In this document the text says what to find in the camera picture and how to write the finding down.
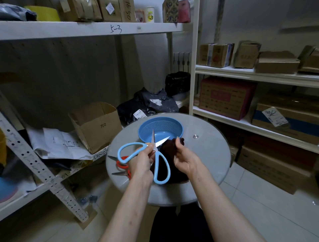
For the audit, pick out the person's right hand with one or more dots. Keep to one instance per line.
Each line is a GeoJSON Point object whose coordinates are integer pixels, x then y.
{"type": "Point", "coordinates": [185, 162]}

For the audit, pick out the person's left hand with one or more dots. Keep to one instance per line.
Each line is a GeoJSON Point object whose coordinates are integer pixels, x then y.
{"type": "Point", "coordinates": [140, 165]}

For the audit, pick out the person's left thumb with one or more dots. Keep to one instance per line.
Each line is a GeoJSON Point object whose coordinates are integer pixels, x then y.
{"type": "Point", "coordinates": [151, 146]}

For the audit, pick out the person's right thumb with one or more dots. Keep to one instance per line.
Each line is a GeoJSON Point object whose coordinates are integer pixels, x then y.
{"type": "Point", "coordinates": [176, 155]}

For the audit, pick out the dark brown cloth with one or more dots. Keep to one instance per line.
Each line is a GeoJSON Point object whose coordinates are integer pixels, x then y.
{"type": "Point", "coordinates": [169, 149]}

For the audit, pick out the person's right forearm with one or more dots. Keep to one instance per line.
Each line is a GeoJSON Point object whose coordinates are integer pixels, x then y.
{"type": "Point", "coordinates": [219, 207]}

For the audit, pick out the person's left forearm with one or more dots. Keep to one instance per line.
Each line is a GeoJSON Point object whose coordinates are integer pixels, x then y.
{"type": "Point", "coordinates": [130, 209]}

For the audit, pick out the blue plastic basket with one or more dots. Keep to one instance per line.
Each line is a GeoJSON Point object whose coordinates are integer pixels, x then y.
{"type": "Point", "coordinates": [159, 124]}

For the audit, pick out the round glass table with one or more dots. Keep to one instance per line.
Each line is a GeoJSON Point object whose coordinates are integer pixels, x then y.
{"type": "Point", "coordinates": [208, 155]}

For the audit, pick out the black plastic parcel bags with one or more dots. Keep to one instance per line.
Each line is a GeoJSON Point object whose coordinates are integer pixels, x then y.
{"type": "Point", "coordinates": [149, 102]}

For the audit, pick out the open brown cardboard box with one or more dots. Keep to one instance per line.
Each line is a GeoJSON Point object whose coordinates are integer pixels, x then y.
{"type": "Point", "coordinates": [99, 129]}

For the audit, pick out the black bagged waste bin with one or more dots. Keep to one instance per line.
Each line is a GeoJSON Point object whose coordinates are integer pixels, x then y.
{"type": "Point", "coordinates": [177, 83]}

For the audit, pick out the person's black trousers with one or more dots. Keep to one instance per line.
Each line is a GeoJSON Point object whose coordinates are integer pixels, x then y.
{"type": "Point", "coordinates": [178, 224]}

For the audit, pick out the red printed cardboard box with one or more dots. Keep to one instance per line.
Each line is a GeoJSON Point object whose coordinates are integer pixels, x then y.
{"type": "Point", "coordinates": [225, 98]}

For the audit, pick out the clear bag of blue items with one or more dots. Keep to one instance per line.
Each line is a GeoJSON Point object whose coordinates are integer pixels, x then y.
{"type": "Point", "coordinates": [87, 200]}

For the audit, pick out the white printed paper sheets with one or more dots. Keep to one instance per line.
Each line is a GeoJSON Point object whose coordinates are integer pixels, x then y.
{"type": "Point", "coordinates": [58, 145]}

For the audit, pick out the large long cardboard box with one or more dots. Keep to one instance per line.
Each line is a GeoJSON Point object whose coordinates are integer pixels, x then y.
{"type": "Point", "coordinates": [274, 167]}

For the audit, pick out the blue taped cardboard box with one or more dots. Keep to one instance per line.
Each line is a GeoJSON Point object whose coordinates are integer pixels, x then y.
{"type": "Point", "coordinates": [215, 54]}

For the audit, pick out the cream metal shelf rack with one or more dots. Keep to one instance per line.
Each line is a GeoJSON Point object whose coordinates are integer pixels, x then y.
{"type": "Point", "coordinates": [249, 74]}

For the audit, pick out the tilted brown cardboard box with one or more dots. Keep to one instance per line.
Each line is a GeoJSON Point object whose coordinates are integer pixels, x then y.
{"type": "Point", "coordinates": [246, 56]}

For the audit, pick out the blue banded cardboard box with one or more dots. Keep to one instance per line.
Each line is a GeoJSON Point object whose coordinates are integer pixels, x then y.
{"type": "Point", "coordinates": [294, 119]}

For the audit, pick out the small pink jar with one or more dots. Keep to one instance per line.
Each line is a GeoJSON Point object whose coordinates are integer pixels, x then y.
{"type": "Point", "coordinates": [140, 16]}

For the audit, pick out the white smiley face cup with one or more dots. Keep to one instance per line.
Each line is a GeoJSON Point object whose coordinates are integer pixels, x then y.
{"type": "Point", "coordinates": [150, 14]}

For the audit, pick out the white perforated metal shelf rack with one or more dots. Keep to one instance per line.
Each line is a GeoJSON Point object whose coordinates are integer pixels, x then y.
{"type": "Point", "coordinates": [82, 29]}

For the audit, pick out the flat brown cardboard box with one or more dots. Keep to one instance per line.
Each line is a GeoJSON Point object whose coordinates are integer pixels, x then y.
{"type": "Point", "coordinates": [276, 63]}

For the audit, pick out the blue patterned box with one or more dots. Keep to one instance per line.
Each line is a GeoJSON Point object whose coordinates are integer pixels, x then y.
{"type": "Point", "coordinates": [170, 11]}

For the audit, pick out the handwritten brown cardboard box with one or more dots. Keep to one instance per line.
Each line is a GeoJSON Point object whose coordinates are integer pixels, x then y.
{"type": "Point", "coordinates": [127, 10]}

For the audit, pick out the red gift box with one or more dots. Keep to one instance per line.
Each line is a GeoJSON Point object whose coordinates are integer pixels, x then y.
{"type": "Point", "coordinates": [184, 12]}

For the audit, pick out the labelled brown cardboard box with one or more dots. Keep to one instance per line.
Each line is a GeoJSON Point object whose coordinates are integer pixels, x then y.
{"type": "Point", "coordinates": [109, 10]}

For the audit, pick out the blue and pink lid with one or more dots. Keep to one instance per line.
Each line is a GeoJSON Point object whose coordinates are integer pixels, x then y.
{"type": "Point", "coordinates": [7, 190]}

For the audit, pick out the wide brown cardboard box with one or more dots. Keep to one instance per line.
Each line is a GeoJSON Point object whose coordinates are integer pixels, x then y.
{"type": "Point", "coordinates": [79, 10]}

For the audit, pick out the dented brown cardboard box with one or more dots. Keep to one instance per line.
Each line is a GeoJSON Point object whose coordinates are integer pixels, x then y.
{"type": "Point", "coordinates": [310, 59]}

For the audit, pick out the grey plastic parcel bag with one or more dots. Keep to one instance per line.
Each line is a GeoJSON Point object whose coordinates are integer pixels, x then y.
{"type": "Point", "coordinates": [12, 12]}

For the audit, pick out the white wall radiator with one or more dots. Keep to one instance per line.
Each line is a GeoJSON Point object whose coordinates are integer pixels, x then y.
{"type": "Point", "coordinates": [182, 61]}

